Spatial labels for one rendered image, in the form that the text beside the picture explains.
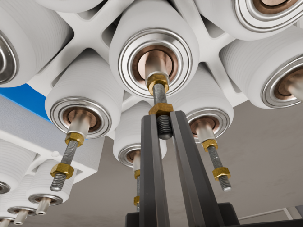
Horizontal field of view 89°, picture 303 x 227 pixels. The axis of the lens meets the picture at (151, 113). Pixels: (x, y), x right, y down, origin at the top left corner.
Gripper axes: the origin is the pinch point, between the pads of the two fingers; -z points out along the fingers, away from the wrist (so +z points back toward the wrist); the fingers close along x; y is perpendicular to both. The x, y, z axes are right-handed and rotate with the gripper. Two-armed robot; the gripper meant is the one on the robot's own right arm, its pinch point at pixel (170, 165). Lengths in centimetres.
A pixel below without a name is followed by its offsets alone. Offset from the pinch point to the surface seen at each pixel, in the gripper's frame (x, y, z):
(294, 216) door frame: -108, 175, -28
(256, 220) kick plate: -80, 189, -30
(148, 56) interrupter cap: 0.5, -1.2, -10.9
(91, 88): 7.7, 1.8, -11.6
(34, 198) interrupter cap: 32.2, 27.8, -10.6
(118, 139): 7.6, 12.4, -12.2
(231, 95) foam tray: -13.0, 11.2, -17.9
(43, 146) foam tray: 28.2, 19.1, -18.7
